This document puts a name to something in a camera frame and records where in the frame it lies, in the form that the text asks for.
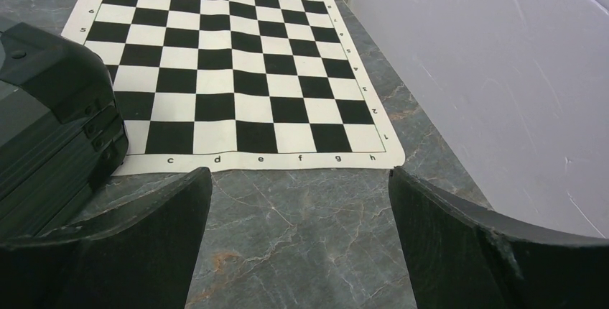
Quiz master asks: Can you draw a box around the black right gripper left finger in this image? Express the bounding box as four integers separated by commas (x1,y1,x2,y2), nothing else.
1,167,213,308

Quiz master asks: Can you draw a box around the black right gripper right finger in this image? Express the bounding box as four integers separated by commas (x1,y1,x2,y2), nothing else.
388,167,608,308

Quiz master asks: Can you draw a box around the black poker case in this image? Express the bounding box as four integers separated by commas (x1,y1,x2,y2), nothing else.
1,17,129,240

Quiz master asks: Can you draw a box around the black white chessboard mat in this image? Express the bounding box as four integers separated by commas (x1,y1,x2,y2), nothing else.
62,0,405,175

